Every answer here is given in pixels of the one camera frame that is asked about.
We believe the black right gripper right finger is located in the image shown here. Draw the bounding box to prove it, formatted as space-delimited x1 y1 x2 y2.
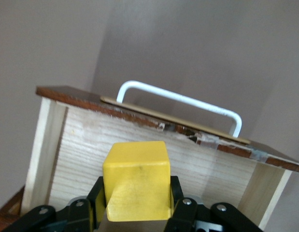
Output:
163 175 262 232

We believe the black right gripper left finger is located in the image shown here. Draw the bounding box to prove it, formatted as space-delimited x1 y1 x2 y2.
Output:
0 176 107 232

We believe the yellow wooden block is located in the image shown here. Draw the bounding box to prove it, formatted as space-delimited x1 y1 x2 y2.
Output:
102 141 173 222

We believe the light wood drawer brown front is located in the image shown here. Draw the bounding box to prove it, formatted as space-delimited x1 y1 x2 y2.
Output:
20 86 299 232

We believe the white metal drawer handle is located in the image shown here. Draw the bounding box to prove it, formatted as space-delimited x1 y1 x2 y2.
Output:
116 80 243 139

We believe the dark brown wooden cabinet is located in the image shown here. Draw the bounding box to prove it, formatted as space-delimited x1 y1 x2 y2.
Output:
0 185 26 219

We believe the brown table cover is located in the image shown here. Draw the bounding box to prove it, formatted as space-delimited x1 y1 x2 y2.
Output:
0 0 299 232

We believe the tan handle backing plate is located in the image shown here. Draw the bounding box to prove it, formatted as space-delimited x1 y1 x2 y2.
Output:
100 96 251 145

